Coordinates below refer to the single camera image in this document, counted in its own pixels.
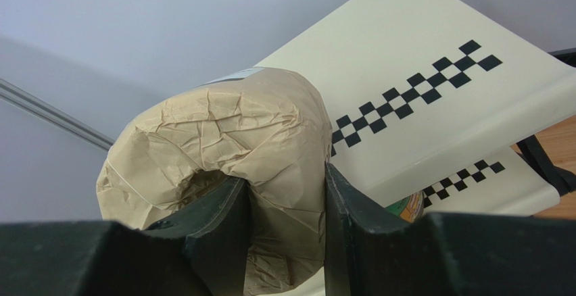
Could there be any cream checkered three-tier shelf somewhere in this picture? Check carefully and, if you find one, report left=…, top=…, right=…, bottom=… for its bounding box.
left=260, top=0, right=575, bottom=215

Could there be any brown paper roll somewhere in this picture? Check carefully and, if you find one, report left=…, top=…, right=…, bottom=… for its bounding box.
left=96, top=68, right=332, bottom=295

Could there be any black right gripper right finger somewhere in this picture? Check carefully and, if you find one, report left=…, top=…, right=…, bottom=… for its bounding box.
left=324, top=164, right=575, bottom=295

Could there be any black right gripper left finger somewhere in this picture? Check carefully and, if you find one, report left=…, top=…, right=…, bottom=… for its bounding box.
left=1, top=177, right=251, bottom=295

